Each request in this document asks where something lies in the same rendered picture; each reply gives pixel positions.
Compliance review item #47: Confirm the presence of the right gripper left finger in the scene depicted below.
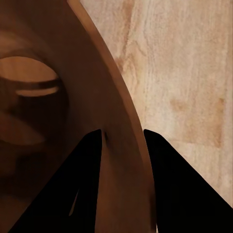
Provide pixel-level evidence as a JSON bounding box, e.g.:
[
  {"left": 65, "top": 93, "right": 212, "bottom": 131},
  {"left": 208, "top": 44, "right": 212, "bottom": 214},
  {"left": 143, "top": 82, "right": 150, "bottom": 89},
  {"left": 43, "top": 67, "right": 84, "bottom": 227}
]
[{"left": 8, "top": 129, "right": 102, "bottom": 233}]

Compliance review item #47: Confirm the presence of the trash can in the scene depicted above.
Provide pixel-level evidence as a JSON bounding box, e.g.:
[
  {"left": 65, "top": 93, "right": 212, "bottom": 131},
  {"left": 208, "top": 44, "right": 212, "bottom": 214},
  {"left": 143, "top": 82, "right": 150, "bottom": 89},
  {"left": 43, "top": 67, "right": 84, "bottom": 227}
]
[{"left": 0, "top": 0, "right": 157, "bottom": 233}]

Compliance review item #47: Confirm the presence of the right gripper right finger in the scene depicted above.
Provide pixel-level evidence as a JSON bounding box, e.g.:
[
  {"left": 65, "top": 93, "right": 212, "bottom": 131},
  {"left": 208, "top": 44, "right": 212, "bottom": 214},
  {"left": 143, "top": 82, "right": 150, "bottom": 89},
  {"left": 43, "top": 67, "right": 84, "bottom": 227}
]
[{"left": 144, "top": 129, "right": 233, "bottom": 233}]

